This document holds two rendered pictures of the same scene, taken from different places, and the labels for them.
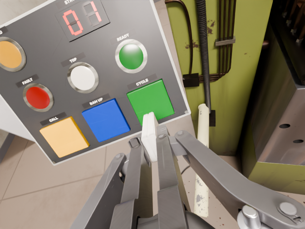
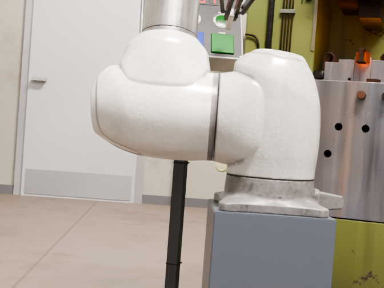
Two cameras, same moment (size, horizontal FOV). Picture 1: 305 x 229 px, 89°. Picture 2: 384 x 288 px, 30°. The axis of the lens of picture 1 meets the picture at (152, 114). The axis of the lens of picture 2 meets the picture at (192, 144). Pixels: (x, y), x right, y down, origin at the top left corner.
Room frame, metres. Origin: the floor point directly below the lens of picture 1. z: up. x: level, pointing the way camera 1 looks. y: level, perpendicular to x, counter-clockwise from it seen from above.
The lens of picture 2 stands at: (-2.01, 0.74, 0.74)
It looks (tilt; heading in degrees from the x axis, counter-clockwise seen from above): 2 degrees down; 343
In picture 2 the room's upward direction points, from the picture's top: 4 degrees clockwise
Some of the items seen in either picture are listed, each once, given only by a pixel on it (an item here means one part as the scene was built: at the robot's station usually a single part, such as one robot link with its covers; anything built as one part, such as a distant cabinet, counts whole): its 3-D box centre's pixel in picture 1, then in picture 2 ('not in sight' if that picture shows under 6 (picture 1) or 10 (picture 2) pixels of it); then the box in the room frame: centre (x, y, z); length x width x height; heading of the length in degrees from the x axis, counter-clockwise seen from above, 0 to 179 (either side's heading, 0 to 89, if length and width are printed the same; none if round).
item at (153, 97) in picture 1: (151, 102); (222, 44); (0.22, -0.01, 1.01); 0.07 x 0.05 x 0.07; 80
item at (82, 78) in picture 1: (83, 78); not in sight; (0.29, 0.08, 1.09); 0.05 x 0.03 x 0.04; 55
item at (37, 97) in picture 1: (38, 97); not in sight; (0.30, 0.18, 1.09); 0.05 x 0.03 x 0.04; 55
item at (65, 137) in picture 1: (66, 136); not in sight; (0.26, 0.19, 1.01); 0.07 x 0.05 x 0.07; 80
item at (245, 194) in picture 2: not in sight; (279, 193); (-0.86, 0.23, 0.63); 0.22 x 0.18 x 0.06; 75
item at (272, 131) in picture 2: not in sight; (268, 113); (-0.85, 0.26, 0.77); 0.18 x 0.16 x 0.22; 72
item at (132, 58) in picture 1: (131, 57); (222, 20); (0.27, -0.02, 1.09); 0.05 x 0.03 x 0.04; 55
